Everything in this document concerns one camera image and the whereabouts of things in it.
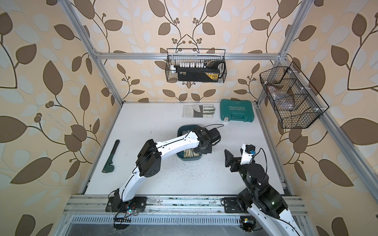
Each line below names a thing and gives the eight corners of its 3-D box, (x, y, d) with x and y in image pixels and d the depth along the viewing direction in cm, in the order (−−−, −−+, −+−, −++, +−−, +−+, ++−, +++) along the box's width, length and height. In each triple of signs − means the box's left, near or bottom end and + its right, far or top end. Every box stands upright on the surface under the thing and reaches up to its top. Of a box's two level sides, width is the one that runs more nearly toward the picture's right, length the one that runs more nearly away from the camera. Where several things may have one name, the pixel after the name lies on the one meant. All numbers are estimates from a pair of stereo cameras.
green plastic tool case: (221, 122, 110) (222, 118, 106) (218, 103, 123) (219, 99, 119) (255, 122, 110) (257, 118, 106) (248, 103, 123) (250, 99, 119)
